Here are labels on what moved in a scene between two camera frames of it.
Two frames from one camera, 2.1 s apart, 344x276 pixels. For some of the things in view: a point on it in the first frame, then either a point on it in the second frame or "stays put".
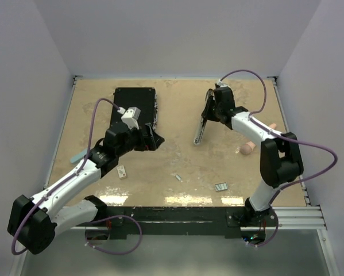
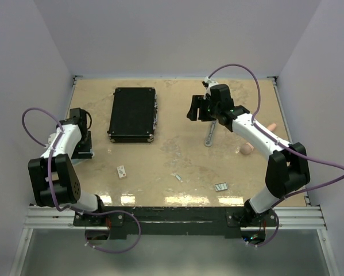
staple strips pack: (222, 186) stays put
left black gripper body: (137, 142) → (85, 144)
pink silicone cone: (246, 148) stays put
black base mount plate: (183, 222) stays put
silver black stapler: (202, 125) → (208, 142)
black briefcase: (144, 99) stays put
